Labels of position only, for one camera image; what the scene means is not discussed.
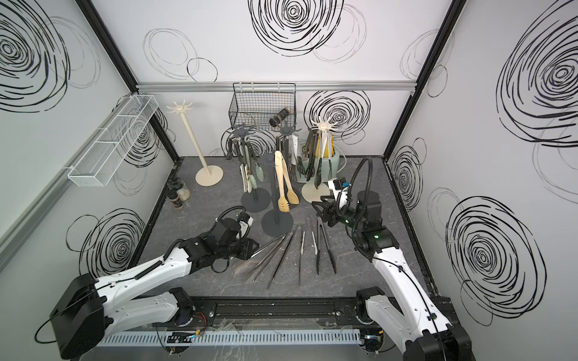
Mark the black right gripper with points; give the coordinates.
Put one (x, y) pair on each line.
(330, 210)

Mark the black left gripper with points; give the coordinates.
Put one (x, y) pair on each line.
(248, 248)

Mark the black nylon tongs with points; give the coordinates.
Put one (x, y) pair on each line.
(324, 240)

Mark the dark grey rack stand front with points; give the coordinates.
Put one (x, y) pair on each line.
(258, 200)

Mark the dark grey rack stand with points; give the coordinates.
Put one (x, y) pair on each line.
(258, 200)
(283, 144)
(275, 222)

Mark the tall cream utensil rack stand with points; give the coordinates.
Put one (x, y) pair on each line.
(209, 175)

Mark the green ringed steel tongs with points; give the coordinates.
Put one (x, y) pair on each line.
(255, 172)

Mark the wooden bamboo tongs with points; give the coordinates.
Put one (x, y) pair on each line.
(287, 195)

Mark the white handled slotted steel tongs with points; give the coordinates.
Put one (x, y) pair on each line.
(329, 153)

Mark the black slotted spatula tongs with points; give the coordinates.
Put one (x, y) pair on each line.
(310, 153)

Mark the clear handled steel tongs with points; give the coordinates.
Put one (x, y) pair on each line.
(294, 153)

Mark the steel wire tongs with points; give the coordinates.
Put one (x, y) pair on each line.
(232, 148)

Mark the dark grey rack stand back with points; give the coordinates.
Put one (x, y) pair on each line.
(283, 144)

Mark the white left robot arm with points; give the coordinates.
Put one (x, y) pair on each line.
(92, 309)

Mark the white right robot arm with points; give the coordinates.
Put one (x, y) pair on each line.
(410, 318)

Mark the small steel tongs white tip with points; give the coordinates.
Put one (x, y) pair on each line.
(302, 248)

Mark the small glass jar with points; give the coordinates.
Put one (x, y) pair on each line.
(182, 190)

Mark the yellow sponge toast slice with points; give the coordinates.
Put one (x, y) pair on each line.
(323, 142)

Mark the black pepper grinder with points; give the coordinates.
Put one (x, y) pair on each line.
(280, 119)

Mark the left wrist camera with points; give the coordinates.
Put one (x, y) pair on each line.
(245, 222)

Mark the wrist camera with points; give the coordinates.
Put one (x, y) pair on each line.
(340, 189)
(245, 222)

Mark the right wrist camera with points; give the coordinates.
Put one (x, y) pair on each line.
(340, 189)

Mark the grey cable duct strip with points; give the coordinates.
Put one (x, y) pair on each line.
(234, 338)

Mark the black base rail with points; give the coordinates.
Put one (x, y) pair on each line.
(343, 311)

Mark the black wire wall basket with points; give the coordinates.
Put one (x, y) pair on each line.
(253, 104)

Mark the white wire wall basket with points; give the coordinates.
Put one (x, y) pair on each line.
(127, 137)

